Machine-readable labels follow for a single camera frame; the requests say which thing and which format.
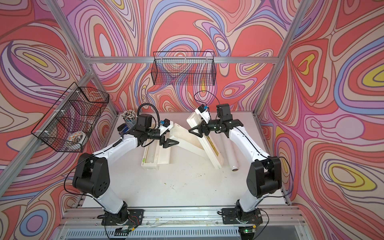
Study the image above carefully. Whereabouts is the black wire basket left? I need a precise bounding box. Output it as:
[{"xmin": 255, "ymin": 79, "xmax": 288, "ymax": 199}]
[{"xmin": 31, "ymin": 83, "xmax": 110, "ymax": 153}]

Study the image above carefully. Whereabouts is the cream plastic wrap dispenser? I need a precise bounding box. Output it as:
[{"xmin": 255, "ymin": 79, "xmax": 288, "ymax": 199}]
[{"xmin": 141, "ymin": 140, "xmax": 171, "ymax": 170}]

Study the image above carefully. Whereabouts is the aluminium front rail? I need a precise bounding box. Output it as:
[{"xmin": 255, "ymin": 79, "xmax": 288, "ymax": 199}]
[{"xmin": 53, "ymin": 205, "xmax": 314, "ymax": 240}]

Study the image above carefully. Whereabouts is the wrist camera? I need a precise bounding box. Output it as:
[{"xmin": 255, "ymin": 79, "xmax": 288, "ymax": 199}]
[
  {"xmin": 195, "ymin": 104, "xmax": 211, "ymax": 124},
  {"xmin": 159, "ymin": 119, "xmax": 174, "ymax": 135}
]

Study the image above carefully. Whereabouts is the black wire basket back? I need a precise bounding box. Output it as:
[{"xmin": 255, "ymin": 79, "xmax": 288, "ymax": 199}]
[{"xmin": 151, "ymin": 51, "xmax": 217, "ymax": 86}]

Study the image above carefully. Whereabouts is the cup of pencils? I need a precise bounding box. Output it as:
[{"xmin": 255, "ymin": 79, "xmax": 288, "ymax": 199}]
[{"xmin": 121, "ymin": 110, "xmax": 137, "ymax": 129}]

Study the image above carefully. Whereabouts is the tape roll in basket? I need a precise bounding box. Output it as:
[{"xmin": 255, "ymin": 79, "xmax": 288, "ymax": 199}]
[{"xmin": 66, "ymin": 131, "xmax": 86, "ymax": 149}]

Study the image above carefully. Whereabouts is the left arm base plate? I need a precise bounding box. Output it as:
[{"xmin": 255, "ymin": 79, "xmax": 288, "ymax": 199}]
[{"xmin": 97, "ymin": 209, "xmax": 145, "ymax": 227}]

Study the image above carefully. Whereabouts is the black wire basket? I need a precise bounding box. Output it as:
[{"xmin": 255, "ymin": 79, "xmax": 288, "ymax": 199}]
[
  {"xmin": 31, "ymin": 83, "xmax": 110, "ymax": 153},
  {"xmin": 151, "ymin": 51, "xmax": 217, "ymax": 86}
]

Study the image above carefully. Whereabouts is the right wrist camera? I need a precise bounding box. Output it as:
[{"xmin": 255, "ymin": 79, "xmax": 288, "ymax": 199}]
[{"xmin": 195, "ymin": 104, "xmax": 211, "ymax": 124}]

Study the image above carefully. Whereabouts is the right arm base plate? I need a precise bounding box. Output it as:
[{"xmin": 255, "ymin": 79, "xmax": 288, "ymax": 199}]
[{"xmin": 217, "ymin": 207, "xmax": 263, "ymax": 226}]

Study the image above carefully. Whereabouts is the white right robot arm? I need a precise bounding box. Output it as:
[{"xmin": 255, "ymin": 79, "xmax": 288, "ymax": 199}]
[{"xmin": 189, "ymin": 104, "xmax": 282, "ymax": 224}]

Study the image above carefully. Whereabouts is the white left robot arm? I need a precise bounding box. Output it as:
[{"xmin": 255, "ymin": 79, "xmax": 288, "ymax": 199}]
[{"xmin": 73, "ymin": 114, "xmax": 179, "ymax": 216}]

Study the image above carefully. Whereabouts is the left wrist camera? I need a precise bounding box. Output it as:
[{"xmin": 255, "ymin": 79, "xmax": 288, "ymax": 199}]
[{"xmin": 159, "ymin": 119, "xmax": 174, "ymax": 135}]

